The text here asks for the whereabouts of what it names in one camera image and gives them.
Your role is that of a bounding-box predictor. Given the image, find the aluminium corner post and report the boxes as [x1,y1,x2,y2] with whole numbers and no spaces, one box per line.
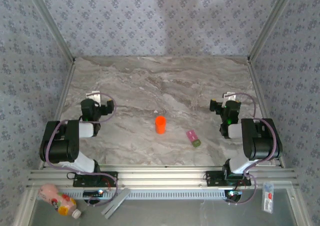
[23,0,76,63]
[247,0,298,64]

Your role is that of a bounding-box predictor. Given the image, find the left small circuit board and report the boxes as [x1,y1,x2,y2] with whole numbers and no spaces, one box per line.
[83,189,105,198]

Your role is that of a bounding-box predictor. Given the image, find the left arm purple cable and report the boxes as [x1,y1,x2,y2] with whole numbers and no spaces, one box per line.
[43,92,119,207]

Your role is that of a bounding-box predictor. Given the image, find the right aluminium side rail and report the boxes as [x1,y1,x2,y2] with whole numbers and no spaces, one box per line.
[247,58,286,168]

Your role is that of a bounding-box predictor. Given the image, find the right aluminium corner post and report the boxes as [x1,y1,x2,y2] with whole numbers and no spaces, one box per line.
[247,0,298,64]

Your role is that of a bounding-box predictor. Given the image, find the pink drink bottle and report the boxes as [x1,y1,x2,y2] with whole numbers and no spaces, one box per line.
[37,183,83,220]

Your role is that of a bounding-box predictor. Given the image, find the clear plastic package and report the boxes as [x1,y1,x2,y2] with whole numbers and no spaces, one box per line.
[261,182,275,214]

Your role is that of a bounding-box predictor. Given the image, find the grey metal bracket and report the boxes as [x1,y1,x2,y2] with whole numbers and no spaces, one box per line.
[101,187,131,220]

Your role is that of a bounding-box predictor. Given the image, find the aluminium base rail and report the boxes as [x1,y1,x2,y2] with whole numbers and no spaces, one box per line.
[26,164,300,189]

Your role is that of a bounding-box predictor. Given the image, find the orange pill bottle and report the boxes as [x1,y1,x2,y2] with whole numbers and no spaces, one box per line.
[154,115,167,135]

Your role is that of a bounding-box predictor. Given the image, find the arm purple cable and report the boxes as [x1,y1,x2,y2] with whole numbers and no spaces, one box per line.
[43,92,119,207]
[225,92,283,207]

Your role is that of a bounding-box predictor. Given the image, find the aluminium side rail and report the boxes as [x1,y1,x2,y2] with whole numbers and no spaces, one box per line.
[38,59,77,169]
[247,58,286,168]

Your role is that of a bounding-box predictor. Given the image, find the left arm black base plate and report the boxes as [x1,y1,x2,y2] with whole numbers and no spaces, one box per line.
[72,170,119,188]

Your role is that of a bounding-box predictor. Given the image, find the left aluminium corner post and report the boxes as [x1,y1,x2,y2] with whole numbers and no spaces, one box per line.
[23,0,76,63]

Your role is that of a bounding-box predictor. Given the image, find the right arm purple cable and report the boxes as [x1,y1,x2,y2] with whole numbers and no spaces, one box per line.
[225,92,283,207]

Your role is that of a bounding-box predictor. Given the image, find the left aluminium side rail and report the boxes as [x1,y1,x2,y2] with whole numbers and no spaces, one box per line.
[38,59,77,169]

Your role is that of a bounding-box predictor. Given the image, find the right small circuit board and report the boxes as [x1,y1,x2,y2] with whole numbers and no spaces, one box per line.
[224,189,244,203]

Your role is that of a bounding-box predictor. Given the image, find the slotted grey cable duct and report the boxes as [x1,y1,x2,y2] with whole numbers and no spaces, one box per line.
[61,188,227,201]

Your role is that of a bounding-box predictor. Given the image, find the small circuit board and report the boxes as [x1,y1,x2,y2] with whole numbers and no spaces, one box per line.
[83,189,105,198]
[224,189,244,203]

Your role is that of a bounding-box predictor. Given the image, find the pink green pill organizer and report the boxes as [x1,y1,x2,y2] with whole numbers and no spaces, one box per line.
[185,129,202,148]

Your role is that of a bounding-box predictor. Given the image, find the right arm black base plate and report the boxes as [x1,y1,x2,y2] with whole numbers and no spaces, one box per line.
[205,170,252,187]

